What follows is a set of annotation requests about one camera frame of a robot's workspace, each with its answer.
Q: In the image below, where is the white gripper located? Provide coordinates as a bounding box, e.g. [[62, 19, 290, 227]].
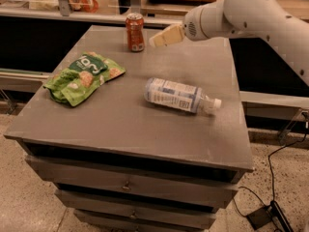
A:
[[149, 1, 231, 47]]

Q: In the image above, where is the black floor cable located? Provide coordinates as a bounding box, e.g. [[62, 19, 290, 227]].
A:
[[232, 113, 309, 218]]

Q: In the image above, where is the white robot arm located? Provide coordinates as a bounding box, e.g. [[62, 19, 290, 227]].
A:
[[149, 0, 309, 84]]

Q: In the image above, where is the red coke can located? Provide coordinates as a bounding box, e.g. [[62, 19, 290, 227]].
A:
[[126, 13, 145, 52]]

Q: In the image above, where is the clear blue-label plastic bottle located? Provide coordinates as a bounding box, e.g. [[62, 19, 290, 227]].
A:
[[144, 77, 222, 114]]

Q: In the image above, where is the green chip bag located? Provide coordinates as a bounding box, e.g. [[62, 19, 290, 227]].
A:
[[43, 52, 126, 107]]

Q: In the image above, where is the grey drawer cabinet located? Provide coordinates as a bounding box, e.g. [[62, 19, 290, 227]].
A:
[[6, 26, 253, 232]]

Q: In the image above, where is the black floor power box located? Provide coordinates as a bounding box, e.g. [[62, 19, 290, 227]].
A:
[[245, 201, 294, 232]]

